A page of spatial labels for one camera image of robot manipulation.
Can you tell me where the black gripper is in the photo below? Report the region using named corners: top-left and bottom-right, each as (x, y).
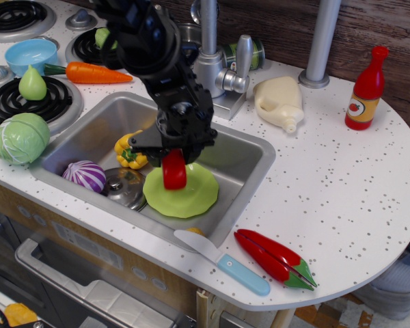
top-left (128, 87), bottom-right (218, 168)

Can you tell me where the red white sushi piece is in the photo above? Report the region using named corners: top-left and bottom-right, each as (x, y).
top-left (162, 149), bottom-right (187, 191)

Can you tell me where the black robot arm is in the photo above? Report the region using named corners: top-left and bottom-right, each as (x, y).
top-left (94, 1), bottom-right (217, 167)

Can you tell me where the green plastic plate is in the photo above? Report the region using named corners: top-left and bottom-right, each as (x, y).
top-left (143, 163), bottom-right (219, 219)

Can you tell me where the yellow toy bell pepper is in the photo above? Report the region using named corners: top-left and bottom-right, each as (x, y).
top-left (114, 130), bottom-right (148, 170)

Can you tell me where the silver pot lid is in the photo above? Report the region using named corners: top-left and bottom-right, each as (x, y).
top-left (101, 167), bottom-right (147, 211)

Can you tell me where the silver toy faucet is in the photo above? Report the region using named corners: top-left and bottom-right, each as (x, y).
top-left (191, 0), bottom-right (254, 120)

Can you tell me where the purple toy onion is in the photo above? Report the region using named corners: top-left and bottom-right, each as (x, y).
top-left (62, 160), bottom-right (107, 193)

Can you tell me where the yellow toy in sink corner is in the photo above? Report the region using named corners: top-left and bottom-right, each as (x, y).
top-left (187, 227), bottom-right (205, 236)

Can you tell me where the silver metal sink basin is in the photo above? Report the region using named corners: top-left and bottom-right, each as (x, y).
top-left (30, 92), bottom-right (275, 248)

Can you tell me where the green labelled toy can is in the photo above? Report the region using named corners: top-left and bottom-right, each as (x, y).
top-left (219, 38), bottom-right (265, 71)

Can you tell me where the silver metal pot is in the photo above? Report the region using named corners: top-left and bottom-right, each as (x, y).
top-left (177, 23), bottom-right (202, 57)

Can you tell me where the cream toy milk jug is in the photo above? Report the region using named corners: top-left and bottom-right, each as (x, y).
top-left (253, 76), bottom-right (305, 133)

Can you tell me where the orange toy carrot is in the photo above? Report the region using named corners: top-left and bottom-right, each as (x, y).
top-left (44, 61), bottom-right (133, 84)

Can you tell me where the rear right stove burner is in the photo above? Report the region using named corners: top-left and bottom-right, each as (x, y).
top-left (66, 28), bottom-right (122, 70)

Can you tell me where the green toy on burner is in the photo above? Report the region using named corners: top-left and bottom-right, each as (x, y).
top-left (94, 27), bottom-right (118, 51)

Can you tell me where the green toy cabbage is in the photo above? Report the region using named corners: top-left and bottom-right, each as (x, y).
top-left (0, 113), bottom-right (51, 165)

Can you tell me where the green toy pear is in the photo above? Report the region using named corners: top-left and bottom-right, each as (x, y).
top-left (18, 65), bottom-right (47, 101)

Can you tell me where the grey vertical pole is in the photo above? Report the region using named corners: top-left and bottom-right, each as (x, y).
top-left (299, 0), bottom-right (342, 89)

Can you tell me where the red toy chili pepper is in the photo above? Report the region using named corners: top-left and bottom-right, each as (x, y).
top-left (234, 229), bottom-right (317, 291)

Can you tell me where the blue plastic bowl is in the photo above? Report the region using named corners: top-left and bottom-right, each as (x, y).
top-left (4, 39), bottom-right (58, 77)

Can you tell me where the front black stove burner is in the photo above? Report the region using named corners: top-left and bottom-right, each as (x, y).
top-left (0, 77), bottom-right (83, 135)

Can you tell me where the rear left stove burner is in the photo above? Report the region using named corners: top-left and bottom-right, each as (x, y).
top-left (0, 1), bottom-right (56, 43)

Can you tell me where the red toy ketchup bottle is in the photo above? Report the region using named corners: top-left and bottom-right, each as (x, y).
top-left (344, 46), bottom-right (389, 131)

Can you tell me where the yellow toy below counter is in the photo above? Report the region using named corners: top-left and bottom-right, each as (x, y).
top-left (4, 303), bottom-right (38, 327)

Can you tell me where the blue handled toy knife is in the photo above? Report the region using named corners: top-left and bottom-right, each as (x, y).
top-left (174, 230), bottom-right (271, 296)

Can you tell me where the grey oven door handle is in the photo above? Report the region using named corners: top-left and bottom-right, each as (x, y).
top-left (15, 238), bottom-right (177, 327)

